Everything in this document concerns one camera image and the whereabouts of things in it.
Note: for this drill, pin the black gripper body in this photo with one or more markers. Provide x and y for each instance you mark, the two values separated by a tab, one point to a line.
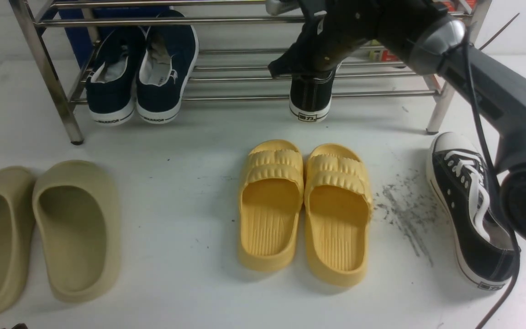
348	24

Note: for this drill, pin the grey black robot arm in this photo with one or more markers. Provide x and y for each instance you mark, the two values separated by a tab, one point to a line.
424	36

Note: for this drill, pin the dark object bottom edge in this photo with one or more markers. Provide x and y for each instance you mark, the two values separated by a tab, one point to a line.
20	326

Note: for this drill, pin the red cardboard box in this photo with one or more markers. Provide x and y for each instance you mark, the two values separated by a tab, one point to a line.
384	55

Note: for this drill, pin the stainless steel shoe rack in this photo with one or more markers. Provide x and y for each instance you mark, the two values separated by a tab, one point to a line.
33	28

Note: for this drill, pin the right beige foam slide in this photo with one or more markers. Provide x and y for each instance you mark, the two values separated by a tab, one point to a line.
77	209

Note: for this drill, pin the right yellow rubber slipper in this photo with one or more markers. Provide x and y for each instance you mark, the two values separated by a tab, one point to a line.
338	203

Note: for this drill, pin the yellow rubber slipper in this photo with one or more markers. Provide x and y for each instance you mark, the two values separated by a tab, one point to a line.
270	199
338	203

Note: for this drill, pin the left yellow rubber slipper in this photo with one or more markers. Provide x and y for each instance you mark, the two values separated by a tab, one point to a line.
270	199

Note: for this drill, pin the navy canvas shoe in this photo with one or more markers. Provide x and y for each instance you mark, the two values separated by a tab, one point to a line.
109	87
169	58

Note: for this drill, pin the right navy canvas shoe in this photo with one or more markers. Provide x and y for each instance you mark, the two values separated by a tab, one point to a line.
169	58

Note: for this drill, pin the blue box behind rack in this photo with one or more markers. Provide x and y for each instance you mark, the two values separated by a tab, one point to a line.
79	38

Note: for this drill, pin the left navy canvas shoe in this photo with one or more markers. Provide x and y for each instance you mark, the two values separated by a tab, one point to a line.
109	87

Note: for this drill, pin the black canvas sneaker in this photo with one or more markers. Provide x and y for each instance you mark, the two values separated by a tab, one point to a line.
311	95
458	177

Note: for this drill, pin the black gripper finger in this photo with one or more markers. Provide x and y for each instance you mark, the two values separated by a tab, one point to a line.
298	60

